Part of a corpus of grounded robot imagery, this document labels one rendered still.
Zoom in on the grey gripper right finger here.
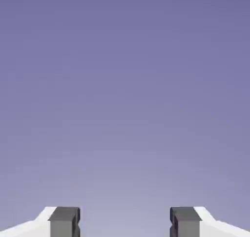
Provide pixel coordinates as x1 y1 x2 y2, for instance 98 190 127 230
169 206 250 237

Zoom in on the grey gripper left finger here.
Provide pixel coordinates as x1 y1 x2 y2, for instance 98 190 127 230
0 206 81 237

